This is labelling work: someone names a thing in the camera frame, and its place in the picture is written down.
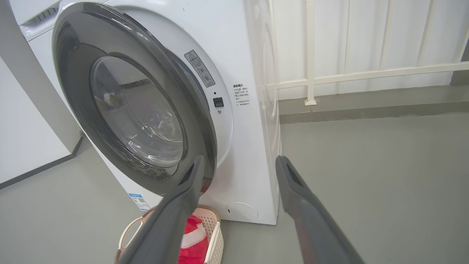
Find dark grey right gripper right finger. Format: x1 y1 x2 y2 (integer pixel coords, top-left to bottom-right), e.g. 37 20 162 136
276 155 365 264

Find cream perforated laundry basket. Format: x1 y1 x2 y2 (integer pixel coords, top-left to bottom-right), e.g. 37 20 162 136
114 205 224 264

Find blue energy label sticker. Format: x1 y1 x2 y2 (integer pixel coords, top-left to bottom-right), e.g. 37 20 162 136
128 193 151 212

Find grey warning sticker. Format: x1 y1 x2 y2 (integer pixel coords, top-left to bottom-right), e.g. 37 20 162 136
184 50 216 88

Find red garment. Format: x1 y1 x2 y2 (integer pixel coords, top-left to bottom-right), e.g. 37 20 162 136
178 215 210 264

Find black text instruction label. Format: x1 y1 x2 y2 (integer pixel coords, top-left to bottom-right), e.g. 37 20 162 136
232 83 251 107

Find white front-load washing machine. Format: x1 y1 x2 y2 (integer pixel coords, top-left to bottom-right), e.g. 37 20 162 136
9 0 282 226

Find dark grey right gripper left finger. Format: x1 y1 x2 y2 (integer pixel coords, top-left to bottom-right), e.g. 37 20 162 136
117 156 206 264

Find white metal railing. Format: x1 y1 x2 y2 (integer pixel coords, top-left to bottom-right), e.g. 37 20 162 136
267 0 469 106

